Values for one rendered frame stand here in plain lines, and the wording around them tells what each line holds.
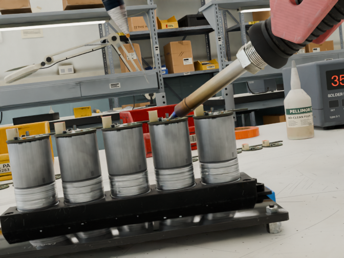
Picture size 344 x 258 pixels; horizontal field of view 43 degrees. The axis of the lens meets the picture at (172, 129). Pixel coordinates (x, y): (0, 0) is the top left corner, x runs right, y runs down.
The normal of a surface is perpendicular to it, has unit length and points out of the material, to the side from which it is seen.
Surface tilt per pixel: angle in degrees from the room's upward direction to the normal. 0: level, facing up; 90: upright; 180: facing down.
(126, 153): 90
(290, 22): 98
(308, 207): 0
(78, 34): 90
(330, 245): 0
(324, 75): 90
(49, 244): 0
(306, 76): 90
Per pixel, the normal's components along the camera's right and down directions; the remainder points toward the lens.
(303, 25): -0.67, 0.29
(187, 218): -0.12, -0.99
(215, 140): -0.13, 0.10
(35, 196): 0.29, 0.04
